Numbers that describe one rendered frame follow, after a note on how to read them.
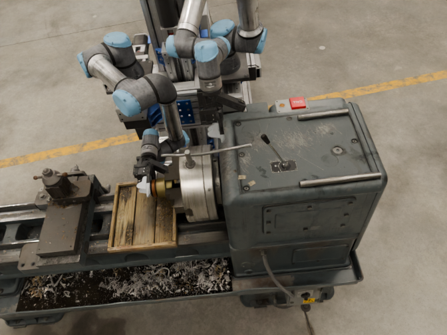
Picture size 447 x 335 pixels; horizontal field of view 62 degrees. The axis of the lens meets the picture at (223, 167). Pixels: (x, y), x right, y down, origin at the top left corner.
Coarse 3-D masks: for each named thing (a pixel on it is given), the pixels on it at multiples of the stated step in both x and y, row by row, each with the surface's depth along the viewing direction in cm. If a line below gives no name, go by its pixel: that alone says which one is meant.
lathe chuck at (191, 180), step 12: (192, 156) 145; (180, 168) 142; (192, 168) 142; (180, 180) 141; (192, 180) 140; (192, 192) 141; (204, 192) 141; (192, 204) 142; (204, 204) 142; (192, 216) 146; (204, 216) 147
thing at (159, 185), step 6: (150, 180) 156; (156, 180) 154; (162, 180) 154; (168, 180) 155; (150, 186) 153; (156, 186) 153; (162, 186) 152; (168, 186) 153; (174, 186) 159; (150, 192) 153; (156, 192) 154; (162, 192) 153
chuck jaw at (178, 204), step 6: (168, 192) 151; (174, 192) 151; (180, 192) 151; (168, 198) 152; (174, 198) 149; (180, 198) 148; (174, 204) 146; (180, 204) 146; (180, 210) 147; (186, 210) 145
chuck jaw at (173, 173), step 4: (184, 148) 154; (172, 160) 152; (176, 160) 152; (172, 164) 152; (176, 164) 152; (168, 168) 153; (172, 168) 153; (176, 168) 153; (168, 172) 155; (172, 172) 153; (176, 172) 153; (164, 176) 154; (168, 176) 154; (172, 176) 154; (176, 176) 154
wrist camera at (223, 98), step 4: (216, 96) 126; (220, 96) 126; (224, 96) 127; (228, 96) 129; (232, 96) 131; (216, 100) 127; (220, 100) 127; (224, 100) 127; (228, 100) 127; (232, 100) 128; (236, 100) 129; (240, 100) 130; (224, 104) 128; (228, 104) 128; (232, 104) 128; (236, 104) 128; (240, 104) 128; (244, 104) 129; (236, 108) 129; (240, 108) 129; (244, 108) 129
